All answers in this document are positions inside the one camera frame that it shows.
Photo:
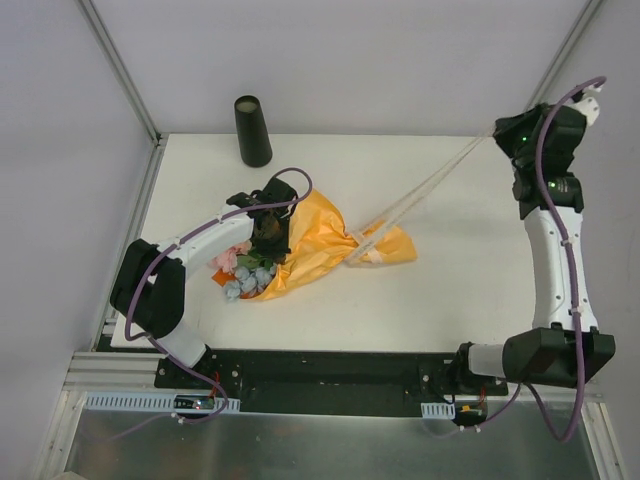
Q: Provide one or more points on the front aluminium rail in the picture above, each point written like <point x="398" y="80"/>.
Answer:
<point x="117" y="371"/>

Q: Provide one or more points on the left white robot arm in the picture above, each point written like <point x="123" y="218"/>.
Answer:
<point x="150" y="286"/>

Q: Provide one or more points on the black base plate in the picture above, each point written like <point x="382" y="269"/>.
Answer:
<point x="329" y="383"/>

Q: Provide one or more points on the right white cable duct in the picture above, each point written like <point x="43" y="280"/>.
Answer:
<point x="438" y="411"/>

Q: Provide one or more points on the pink and blue flower bouquet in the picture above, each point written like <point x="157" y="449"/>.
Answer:
<point x="242" y="271"/>

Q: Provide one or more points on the cream lace ribbon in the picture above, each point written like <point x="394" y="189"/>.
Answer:
<point x="371" y="233"/>

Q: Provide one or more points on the right aluminium frame post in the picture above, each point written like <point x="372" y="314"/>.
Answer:
<point x="586" y="16"/>

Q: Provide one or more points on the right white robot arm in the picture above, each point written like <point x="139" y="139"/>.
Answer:
<point x="564" y="347"/>

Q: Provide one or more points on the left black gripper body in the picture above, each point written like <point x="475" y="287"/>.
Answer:
<point x="273" y="242"/>

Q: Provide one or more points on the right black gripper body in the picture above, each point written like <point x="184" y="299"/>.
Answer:
<point x="507" y="132"/>

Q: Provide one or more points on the black conical vase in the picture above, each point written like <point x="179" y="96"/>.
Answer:
<point x="253" y="138"/>

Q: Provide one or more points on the left white cable duct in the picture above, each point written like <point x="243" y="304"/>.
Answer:
<point x="160" y="403"/>

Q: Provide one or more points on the aluminium frame post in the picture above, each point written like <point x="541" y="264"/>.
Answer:
<point x="121" y="73"/>
<point x="586" y="16"/>

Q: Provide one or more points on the left aluminium frame post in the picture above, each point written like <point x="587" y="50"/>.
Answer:
<point x="121" y="73"/>

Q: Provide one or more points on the orange wrapping paper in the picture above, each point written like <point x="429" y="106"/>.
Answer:
<point x="318" y="241"/>

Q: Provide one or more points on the white cable duct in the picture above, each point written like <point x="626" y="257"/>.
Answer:
<point x="160" y="403"/>
<point x="438" y="411"/>

